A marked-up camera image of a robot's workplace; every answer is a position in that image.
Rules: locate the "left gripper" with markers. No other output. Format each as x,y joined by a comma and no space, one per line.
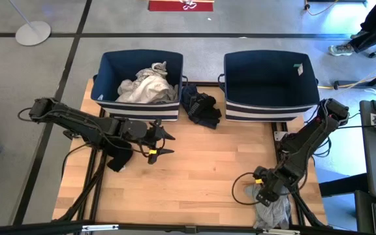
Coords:
140,132

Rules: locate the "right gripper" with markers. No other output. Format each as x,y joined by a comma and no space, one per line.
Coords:
271,181

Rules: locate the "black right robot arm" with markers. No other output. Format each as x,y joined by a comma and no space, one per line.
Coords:
305,143

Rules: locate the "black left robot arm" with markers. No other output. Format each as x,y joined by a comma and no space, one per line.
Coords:
77,120

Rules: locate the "plain black garment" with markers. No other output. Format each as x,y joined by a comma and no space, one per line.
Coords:
119,162

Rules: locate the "black Puma garment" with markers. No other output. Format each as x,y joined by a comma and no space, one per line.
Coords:
201,107

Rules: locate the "silver mounting plate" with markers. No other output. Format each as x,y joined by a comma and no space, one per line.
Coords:
280,135

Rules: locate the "navy white striped fabric bin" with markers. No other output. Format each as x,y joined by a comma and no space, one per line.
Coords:
266,81
109,72

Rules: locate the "green white bin tag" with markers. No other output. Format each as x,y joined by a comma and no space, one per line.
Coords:
299,69

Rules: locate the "red floor mat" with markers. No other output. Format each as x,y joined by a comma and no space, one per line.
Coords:
168,6

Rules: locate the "person's shoe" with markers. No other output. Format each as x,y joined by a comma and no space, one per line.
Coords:
340,49

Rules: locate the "white floor stand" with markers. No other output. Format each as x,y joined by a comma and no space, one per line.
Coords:
33,33

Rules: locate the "person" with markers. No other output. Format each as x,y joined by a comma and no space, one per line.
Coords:
374,29

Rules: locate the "silver frame bracket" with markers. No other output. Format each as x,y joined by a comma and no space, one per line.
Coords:
100,228
281,232

